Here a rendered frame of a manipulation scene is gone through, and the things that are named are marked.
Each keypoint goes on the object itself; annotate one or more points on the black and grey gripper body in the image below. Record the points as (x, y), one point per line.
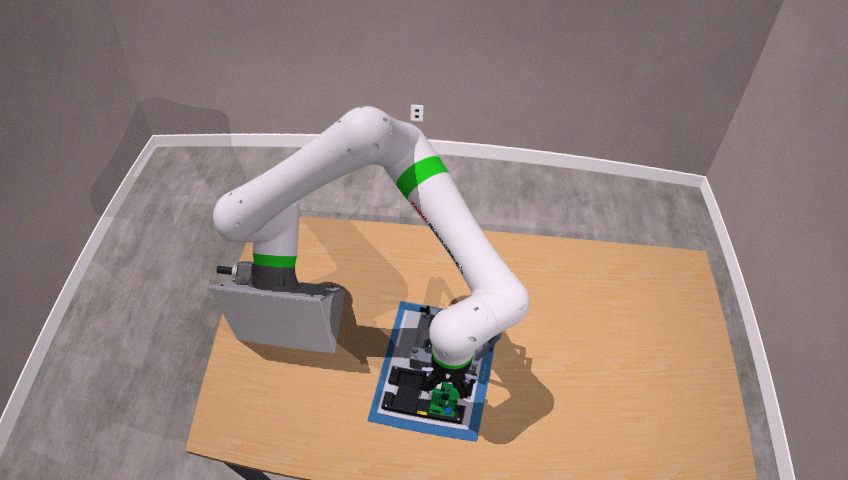
(448, 380)

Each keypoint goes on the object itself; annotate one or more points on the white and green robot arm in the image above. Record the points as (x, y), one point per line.
(364, 136)

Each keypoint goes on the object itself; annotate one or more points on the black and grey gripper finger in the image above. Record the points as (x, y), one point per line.
(425, 372)
(462, 390)

